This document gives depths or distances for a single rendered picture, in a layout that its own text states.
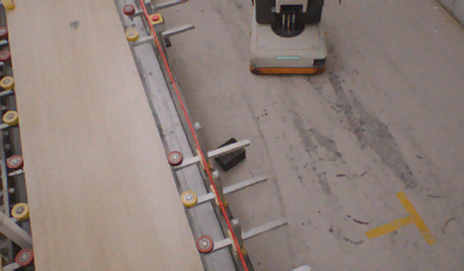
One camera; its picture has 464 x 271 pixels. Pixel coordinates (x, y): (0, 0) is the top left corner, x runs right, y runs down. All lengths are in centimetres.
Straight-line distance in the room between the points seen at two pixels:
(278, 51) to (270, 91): 34
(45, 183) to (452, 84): 311
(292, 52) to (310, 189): 111
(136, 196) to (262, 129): 150
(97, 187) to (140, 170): 23
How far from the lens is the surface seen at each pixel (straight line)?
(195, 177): 257
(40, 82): 291
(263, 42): 368
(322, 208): 316
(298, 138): 343
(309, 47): 365
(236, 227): 190
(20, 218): 243
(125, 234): 219
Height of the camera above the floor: 286
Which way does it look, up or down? 56 degrees down
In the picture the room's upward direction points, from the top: 6 degrees counter-clockwise
